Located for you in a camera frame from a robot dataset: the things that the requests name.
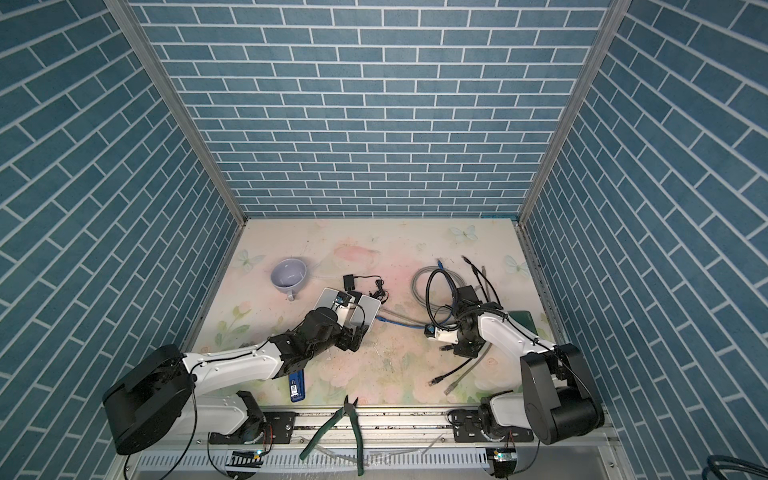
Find blue ethernet cable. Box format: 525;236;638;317
375;260;460;331

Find black power adapter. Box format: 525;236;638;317
343;274;355;292

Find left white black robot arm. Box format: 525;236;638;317
102;306;373;456

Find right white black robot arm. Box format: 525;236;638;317
452;286;605;445

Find blue black handheld tool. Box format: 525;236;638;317
289;370;306;403

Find lavender ceramic cup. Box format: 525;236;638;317
270;258;309;301

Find right controller board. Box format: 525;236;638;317
485;447;518;479

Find controller board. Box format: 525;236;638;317
485;447;518;479
225;450;264;479

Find left controller board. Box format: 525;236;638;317
225;450;264;479

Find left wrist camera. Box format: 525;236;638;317
332;291;355;310

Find black ethernet cable lower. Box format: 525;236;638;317
428;356;475;386

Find black ethernet cable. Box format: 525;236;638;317
428;356;475;386
460;256;504;307

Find coiled grey ethernet cable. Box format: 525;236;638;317
410;265;469;313

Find green handled pliers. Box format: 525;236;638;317
299;395;365;478

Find black ethernet cable upper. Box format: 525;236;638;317
460;256;504;307

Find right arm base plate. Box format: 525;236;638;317
446;407;534;443

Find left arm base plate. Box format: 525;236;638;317
209;411;296;446

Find aluminium front rail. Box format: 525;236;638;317
107;406;633;479

